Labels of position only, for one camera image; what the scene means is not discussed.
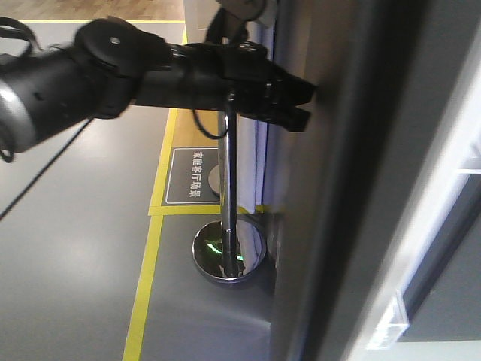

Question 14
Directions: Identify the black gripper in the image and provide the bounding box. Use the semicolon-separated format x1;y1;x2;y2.
187;41;316;132

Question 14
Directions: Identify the white fridge door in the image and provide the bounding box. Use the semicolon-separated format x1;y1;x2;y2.
271;1;480;360

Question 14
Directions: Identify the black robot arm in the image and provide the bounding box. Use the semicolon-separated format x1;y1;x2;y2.
1;17;315;162

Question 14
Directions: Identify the grey floor sign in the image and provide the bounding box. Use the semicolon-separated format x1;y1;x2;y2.
162;147;219;205

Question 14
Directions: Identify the chrome stanchion post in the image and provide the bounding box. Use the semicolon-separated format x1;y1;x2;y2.
192;93;267;284

